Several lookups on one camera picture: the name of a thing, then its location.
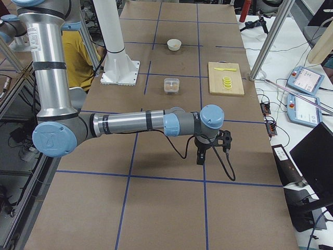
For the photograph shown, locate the black tripod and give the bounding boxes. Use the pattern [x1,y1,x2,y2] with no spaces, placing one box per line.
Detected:
[239,9,271,34]

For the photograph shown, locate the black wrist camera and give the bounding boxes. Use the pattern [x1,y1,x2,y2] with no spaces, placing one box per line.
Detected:
[216,130,232,154]

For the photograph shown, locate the clear plastic egg box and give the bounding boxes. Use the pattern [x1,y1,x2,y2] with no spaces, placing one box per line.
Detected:
[163,78,180,94]

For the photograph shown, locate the red cylinder bottle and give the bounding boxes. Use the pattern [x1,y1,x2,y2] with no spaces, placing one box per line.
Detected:
[239,0,252,23]

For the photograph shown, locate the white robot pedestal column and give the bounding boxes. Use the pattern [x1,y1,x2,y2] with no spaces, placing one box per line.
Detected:
[93,0,140,86]

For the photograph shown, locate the near teach pendant tablet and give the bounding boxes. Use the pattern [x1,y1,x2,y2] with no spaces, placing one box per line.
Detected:
[287,94,323,128]

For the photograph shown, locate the white bowl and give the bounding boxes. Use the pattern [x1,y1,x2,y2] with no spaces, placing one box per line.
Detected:
[166,39,182,52]

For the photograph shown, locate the aluminium frame post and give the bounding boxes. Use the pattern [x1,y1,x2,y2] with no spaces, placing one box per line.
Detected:
[249,0,295,81]

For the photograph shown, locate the yellow lemon slices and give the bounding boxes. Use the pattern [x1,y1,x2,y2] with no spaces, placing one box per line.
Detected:
[222,76,232,90]

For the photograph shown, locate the wooden cutting board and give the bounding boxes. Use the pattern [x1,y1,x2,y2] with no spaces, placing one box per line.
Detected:
[208,62,245,96]

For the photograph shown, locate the black device with white label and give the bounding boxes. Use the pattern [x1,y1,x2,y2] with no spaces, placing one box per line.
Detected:
[272,144,307,188]

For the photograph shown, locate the orange circuit board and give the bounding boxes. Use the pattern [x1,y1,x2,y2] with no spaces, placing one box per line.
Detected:
[260,103,271,116]

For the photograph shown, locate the teach pendant tablet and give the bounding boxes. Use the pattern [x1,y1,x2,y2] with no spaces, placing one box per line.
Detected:
[287,94,323,128]
[287,66,325,96]

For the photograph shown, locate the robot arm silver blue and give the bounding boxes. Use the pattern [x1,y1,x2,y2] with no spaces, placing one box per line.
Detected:
[16,1,232,165]

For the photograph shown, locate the yellow plastic knife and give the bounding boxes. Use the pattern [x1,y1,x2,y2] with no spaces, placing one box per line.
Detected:
[213,67,237,72]

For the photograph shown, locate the far teach pendant tablet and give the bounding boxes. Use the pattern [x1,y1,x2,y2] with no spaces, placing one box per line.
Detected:
[287,66,325,96]

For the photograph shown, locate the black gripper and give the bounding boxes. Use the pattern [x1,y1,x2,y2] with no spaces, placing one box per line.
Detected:
[195,137,212,165]

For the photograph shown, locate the person in yellow shirt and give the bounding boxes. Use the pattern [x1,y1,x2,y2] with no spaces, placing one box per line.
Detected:
[62,31,95,93]

